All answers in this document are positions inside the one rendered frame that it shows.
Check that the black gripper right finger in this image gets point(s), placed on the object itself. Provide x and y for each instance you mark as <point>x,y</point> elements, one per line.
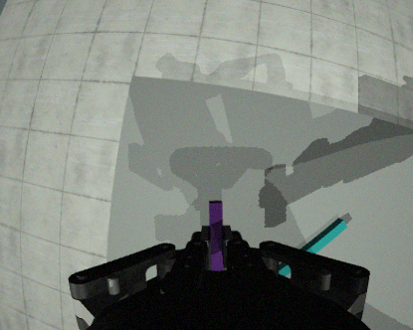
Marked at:
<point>341,282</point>

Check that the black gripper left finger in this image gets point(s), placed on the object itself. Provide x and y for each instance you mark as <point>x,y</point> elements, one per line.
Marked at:
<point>97,287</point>

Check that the dark purple rod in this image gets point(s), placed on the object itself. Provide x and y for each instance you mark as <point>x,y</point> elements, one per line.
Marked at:
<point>216,225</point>

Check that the turquoise rod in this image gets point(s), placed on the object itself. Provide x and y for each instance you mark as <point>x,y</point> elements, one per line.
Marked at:
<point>319,242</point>

